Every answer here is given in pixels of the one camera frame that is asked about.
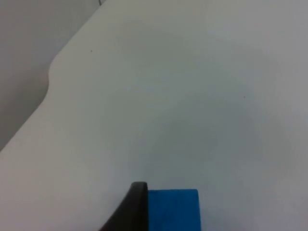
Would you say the blue cube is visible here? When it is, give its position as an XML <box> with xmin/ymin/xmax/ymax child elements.
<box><xmin>147</xmin><ymin>189</ymin><xmax>201</xmax><ymax>231</ymax></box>

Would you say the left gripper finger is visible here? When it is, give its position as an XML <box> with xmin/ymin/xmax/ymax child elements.
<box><xmin>97</xmin><ymin>181</ymin><xmax>149</xmax><ymax>231</ymax></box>

